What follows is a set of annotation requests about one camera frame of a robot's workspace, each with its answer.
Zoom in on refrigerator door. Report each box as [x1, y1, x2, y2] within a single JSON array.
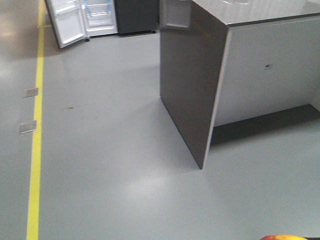
[[45, 0, 87, 49]]

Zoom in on side-by-side refrigerator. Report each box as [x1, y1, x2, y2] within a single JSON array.
[[44, 0, 161, 50]]

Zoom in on grey kitchen island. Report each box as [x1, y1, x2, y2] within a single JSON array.
[[159, 0, 320, 169]]

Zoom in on red yellow apple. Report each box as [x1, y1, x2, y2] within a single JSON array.
[[260, 234, 308, 240]]

